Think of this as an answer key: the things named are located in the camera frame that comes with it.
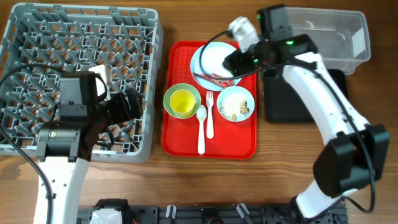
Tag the light blue bowl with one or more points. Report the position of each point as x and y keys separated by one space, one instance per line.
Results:
x=237 y=90

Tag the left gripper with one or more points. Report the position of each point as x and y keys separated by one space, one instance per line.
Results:
x=124 y=113

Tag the black tray bin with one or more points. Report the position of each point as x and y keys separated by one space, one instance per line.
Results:
x=282 y=103

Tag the yellow cup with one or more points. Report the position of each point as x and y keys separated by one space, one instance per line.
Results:
x=182 y=103

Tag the white plastic spoon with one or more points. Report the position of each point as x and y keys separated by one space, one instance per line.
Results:
x=201 y=116

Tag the red plastic tray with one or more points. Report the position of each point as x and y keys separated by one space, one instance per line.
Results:
x=180 y=136

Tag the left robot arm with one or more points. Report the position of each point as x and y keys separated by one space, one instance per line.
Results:
x=64 y=146

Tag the clear plastic bin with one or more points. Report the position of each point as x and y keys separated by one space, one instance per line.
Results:
x=341 y=37

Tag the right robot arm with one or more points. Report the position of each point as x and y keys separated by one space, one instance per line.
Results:
x=355 y=151

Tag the red snack wrapper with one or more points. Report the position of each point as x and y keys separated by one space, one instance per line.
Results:
x=215 y=79

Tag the green bowl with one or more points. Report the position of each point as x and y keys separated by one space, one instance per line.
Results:
x=180 y=86

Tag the grey dishwasher rack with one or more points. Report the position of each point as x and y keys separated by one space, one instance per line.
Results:
x=40 y=40

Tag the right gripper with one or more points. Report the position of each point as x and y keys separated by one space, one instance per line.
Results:
x=236 y=64

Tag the food scraps and rice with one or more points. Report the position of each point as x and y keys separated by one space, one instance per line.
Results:
x=234 y=107

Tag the white plastic fork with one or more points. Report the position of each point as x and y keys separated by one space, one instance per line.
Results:
x=209 y=105

